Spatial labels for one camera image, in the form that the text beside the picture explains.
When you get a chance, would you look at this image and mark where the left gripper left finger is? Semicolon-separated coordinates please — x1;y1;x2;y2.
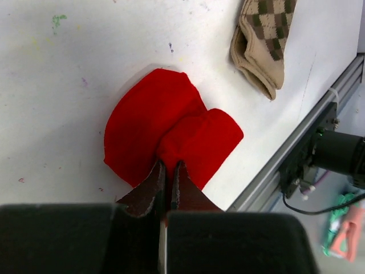
1;162;165;273

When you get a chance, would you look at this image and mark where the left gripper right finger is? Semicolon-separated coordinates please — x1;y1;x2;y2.
166;162;319;273

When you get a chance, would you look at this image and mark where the red sock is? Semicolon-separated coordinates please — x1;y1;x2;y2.
104;68;244;189

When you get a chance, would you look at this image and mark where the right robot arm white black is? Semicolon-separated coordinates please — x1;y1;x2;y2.
310;130;364;189

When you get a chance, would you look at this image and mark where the beige argyle sock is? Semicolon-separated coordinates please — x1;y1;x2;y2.
230;0;297;100

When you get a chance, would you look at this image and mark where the aluminium rail frame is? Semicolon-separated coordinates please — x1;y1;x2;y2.
228;53;364;212

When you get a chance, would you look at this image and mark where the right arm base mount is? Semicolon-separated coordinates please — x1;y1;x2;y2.
279;102;337;199

